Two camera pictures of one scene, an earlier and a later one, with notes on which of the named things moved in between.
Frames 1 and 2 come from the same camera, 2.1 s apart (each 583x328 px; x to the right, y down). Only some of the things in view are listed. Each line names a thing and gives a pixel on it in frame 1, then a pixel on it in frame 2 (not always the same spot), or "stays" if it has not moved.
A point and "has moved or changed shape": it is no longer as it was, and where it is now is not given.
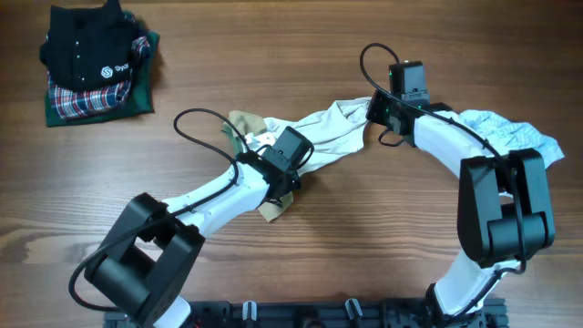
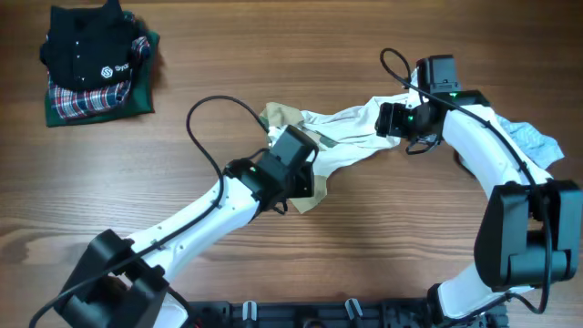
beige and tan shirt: (337, 129) has moved or changed shape
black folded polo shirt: (89, 47) stays
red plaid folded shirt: (73, 102) stays
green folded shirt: (141, 97) stays
